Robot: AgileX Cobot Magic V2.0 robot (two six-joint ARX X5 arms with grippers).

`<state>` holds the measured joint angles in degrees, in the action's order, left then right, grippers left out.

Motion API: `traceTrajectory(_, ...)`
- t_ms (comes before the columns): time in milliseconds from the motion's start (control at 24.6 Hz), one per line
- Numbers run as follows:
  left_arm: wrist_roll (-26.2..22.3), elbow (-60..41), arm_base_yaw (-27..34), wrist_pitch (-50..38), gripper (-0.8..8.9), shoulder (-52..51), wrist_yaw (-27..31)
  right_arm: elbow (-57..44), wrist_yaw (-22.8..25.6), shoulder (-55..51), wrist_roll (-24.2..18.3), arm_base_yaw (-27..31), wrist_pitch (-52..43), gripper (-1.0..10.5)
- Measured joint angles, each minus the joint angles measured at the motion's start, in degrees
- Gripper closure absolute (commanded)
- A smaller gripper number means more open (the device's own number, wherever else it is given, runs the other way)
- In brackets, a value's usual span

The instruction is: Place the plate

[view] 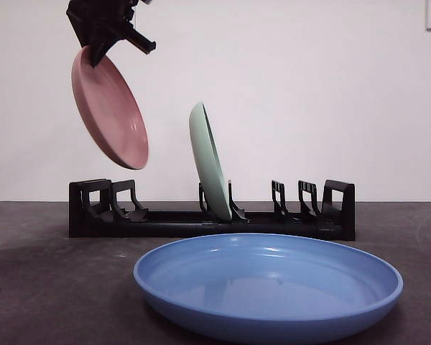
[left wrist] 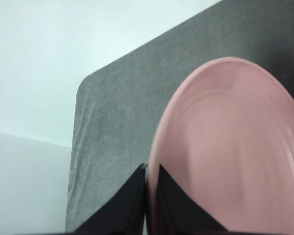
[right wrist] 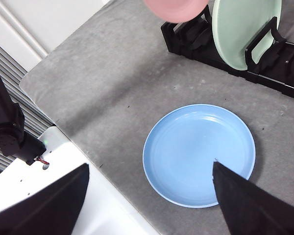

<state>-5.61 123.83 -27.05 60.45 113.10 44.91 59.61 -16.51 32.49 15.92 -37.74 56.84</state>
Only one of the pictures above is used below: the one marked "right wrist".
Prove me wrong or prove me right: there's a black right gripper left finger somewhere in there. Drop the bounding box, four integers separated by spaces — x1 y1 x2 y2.
0 163 90 235

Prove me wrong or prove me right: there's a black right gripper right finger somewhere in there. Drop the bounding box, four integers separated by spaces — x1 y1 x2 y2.
211 161 294 235

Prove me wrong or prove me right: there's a blue round plate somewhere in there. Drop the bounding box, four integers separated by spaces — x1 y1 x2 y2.
142 103 257 209

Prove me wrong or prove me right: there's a green round plate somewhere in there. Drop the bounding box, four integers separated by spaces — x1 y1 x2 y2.
211 0 283 71

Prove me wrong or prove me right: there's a pink round plate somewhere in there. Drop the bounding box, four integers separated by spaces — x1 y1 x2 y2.
144 0 211 24

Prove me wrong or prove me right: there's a black plate rack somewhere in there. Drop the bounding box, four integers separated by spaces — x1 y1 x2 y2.
160 4 294 101

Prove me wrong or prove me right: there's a grey ribbed panel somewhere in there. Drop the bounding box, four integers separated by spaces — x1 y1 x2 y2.
0 38 55 183

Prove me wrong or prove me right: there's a white moulded panel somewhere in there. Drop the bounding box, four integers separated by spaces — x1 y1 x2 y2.
0 0 111 72

